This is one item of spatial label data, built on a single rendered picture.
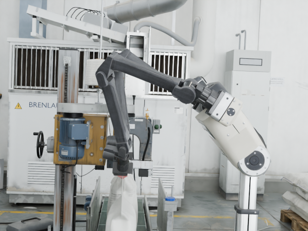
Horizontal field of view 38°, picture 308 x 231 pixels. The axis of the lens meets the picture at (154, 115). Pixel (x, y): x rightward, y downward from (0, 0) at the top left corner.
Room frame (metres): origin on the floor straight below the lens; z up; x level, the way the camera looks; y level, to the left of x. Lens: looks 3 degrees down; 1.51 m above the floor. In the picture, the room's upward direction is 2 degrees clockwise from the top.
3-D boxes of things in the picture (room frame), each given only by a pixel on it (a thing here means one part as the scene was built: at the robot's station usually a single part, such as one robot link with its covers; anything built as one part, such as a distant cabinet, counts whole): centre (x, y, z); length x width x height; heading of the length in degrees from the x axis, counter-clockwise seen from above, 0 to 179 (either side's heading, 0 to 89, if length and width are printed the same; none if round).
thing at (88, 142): (2.74, 0.41, 1.23); 0.28 x 0.07 x 0.16; 4
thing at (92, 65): (2.69, 0.34, 1.61); 0.17 x 0.17 x 0.17
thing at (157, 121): (2.86, -0.02, 1.29); 0.08 x 0.05 x 0.09; 4
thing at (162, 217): (3.43, -0.11, 0.54); 1.05 x 0.02 x 0.41; 4
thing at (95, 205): (3.40, 0.43, 0.54); 1.05 x 0.02 x 0.41; 4
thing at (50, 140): (2.88, 0.66, 1.14); 0.11 x 0.06 x 0.11; 4
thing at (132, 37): (5.29, 0.24, 1.82); 0.51 x 0.27 x 0.71; 4
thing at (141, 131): (2.96, 0.13, 1.21); 0.30 x 0.25 x 0.30; 4
